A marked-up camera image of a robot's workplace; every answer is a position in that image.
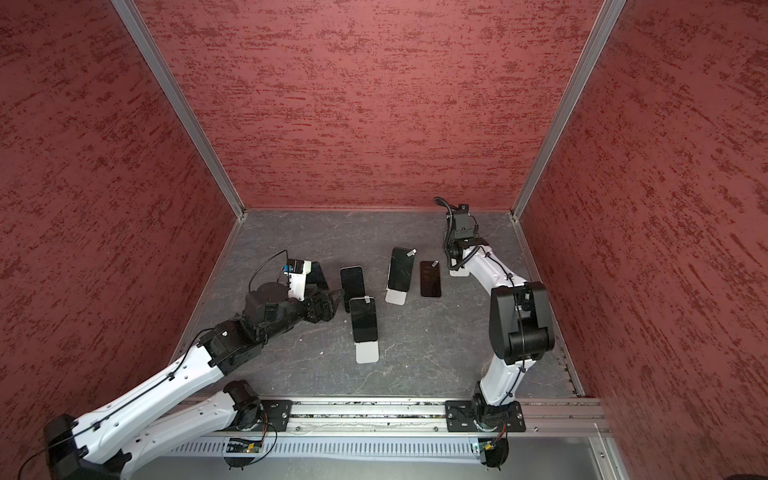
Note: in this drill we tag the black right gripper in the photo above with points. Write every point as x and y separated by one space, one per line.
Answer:
448 241

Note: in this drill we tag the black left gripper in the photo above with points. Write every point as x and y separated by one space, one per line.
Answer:
315 315

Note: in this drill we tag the purple edged dark phone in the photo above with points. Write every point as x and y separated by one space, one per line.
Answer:
430 279

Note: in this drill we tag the white stand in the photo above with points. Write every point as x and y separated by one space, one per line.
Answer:
460 272
367 352
395 297

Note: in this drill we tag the black phone table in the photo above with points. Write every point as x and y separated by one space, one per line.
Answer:
316 277

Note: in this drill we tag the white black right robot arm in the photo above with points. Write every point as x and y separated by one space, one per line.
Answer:
520 326

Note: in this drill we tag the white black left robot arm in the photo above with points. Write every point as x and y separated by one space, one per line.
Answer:
117 439

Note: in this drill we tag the black phone with sticker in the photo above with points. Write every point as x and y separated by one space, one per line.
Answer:
401 269

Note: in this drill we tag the left small circuit board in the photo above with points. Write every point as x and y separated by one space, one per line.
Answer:
244 446

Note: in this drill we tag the small circuit board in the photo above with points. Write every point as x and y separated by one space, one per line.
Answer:
490 447
244 446

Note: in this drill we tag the right small circuit board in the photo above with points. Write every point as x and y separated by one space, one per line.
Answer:
490 447

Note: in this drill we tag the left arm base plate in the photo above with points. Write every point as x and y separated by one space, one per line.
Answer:
276 412

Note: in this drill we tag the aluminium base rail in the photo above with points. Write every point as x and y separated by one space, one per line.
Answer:
425 417

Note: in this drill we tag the white slotted cable duct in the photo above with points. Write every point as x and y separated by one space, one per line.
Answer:
458 450

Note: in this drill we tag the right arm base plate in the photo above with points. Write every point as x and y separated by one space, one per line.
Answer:
465 416

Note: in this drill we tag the aluminium corner post left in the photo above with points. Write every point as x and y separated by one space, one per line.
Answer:
131 18

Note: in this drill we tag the aluminium corner post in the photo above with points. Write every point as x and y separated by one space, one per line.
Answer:
603 26
131 18

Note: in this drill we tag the aluminium corner post right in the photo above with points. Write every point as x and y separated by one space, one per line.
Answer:
603 26

